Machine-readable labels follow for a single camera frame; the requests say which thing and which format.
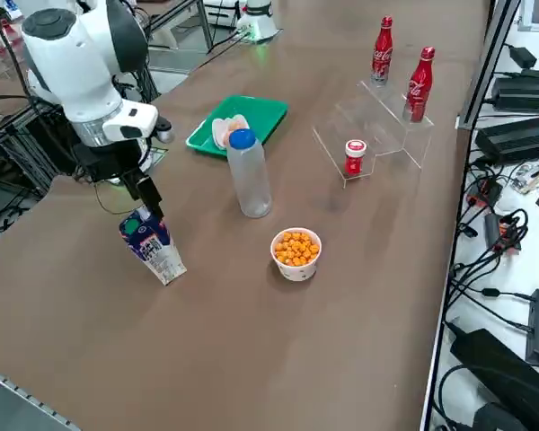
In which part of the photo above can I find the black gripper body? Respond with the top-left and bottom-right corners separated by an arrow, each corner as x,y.
74,139 -> 152,184

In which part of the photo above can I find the blue white milk carton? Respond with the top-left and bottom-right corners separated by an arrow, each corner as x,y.
119,204 -> 188,286

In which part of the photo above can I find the clear acrylic display stand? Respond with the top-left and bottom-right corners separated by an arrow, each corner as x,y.
312,78 -> 435,189

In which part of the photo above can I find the black metal rack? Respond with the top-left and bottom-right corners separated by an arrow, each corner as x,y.
0,101 -> 89,198

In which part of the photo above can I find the pale snack packet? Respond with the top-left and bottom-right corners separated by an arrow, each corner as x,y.
211,114 -> 249,149

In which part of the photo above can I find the clear bottle with blue cap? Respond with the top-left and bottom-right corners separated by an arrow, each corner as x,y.
225,128 -> 272,219

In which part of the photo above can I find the green plastic tray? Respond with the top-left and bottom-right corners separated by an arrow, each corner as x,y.
185,93 -> 290,158

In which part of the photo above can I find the orange snack balls heap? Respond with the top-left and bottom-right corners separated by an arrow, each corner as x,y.
274,229 -> 320,267

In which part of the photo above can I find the white paper snack cup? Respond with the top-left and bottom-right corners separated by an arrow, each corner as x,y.
269,226 -> 323,283

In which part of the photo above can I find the white box device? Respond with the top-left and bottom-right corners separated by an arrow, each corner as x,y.
205,0 -> 240,26

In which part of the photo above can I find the small red jar white lid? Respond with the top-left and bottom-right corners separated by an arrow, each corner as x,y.
344,138 -> 368,177

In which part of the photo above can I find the red cola bottle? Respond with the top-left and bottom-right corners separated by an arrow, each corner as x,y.
402,46 -> 436,123
370,15 -> 394,86

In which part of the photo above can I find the black red power plug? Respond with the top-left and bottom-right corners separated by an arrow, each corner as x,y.
465,178 -> 504,208
498,222 -> 522,255

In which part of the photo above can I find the small black adapter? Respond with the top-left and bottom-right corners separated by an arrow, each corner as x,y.
483,213 -> 502,249

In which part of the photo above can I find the black power brick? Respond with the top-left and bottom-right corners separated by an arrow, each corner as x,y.
491,76 -> 539,113
474,114 -> 539,163

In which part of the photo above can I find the white printed packet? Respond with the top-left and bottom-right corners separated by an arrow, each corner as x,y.
511,159 -> 539,195

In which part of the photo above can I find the long black power strip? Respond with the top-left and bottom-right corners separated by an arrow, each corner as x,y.
448,328 -> 539,431

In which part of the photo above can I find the black power adapter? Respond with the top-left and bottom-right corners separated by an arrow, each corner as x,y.
508,44 -> 538,69

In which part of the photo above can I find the thin black cable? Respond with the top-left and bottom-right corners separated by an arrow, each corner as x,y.
93,181 -> 137,216

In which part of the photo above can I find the aluminium table rail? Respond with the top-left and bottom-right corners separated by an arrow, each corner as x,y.
0,362 -> 81,431

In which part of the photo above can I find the black cable loop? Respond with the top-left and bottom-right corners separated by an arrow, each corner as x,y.
433,364 -> 477,431

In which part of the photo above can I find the black cable with inline box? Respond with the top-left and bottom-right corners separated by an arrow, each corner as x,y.
448,286 -> 538,303

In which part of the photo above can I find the aluminium frame post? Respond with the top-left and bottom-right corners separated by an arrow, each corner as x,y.
455,0 -> 522,131

